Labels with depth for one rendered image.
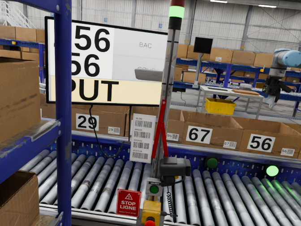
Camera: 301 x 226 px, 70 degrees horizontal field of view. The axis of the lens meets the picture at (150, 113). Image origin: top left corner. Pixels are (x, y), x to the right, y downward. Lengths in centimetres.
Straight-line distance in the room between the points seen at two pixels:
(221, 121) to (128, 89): 107
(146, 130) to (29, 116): 52
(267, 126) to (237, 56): 438
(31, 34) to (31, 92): 659
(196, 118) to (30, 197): 146
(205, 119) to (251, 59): 464
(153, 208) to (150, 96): 45
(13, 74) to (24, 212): 23
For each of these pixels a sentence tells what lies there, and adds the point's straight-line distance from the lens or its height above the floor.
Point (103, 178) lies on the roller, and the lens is 131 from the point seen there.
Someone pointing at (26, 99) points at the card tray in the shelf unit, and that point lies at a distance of 37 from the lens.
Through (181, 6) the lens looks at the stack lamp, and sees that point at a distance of 78.
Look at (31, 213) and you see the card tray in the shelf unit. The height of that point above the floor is 117.
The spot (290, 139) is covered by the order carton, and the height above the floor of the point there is 102.
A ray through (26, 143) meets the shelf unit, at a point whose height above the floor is 134.
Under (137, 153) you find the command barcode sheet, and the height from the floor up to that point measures 108.
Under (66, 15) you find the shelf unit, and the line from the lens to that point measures 39.
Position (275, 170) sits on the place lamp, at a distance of 164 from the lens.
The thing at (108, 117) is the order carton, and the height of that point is 102.
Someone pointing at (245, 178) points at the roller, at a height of 75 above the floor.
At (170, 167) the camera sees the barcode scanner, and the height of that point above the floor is 108.
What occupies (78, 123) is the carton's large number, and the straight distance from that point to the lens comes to 156.
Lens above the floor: 147
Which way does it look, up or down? 16 degrees down
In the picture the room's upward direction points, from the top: 6 degrees clockwise
